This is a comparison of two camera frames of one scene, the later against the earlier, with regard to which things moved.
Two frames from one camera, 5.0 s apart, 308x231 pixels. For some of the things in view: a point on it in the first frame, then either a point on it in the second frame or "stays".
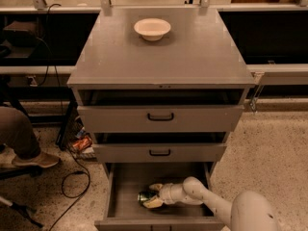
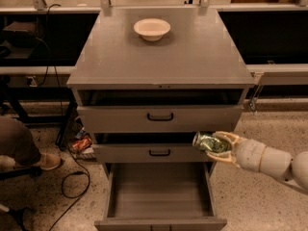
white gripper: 166,193 to 251,155
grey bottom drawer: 124,181 stays
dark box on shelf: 18,34 stays
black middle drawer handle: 160,155 stays
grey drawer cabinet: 160,90 stays
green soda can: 145,195 to 211,142
